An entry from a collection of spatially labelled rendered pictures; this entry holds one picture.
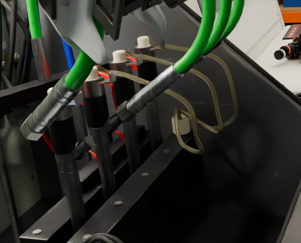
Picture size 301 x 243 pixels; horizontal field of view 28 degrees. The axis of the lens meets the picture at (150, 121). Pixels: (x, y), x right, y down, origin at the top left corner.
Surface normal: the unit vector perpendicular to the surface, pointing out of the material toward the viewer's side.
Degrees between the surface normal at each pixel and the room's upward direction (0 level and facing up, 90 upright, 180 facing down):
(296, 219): 0
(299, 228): 0
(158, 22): 107
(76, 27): 101
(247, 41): 76
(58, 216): 0
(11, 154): 90
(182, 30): 90
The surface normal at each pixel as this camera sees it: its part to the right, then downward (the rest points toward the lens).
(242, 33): 0.86, -0.21
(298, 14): -0.53, 0.34
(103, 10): 0.14, -0.47
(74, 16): -0.79, 0.46
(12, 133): 0.91, 0.01
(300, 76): -0.13, -0.94
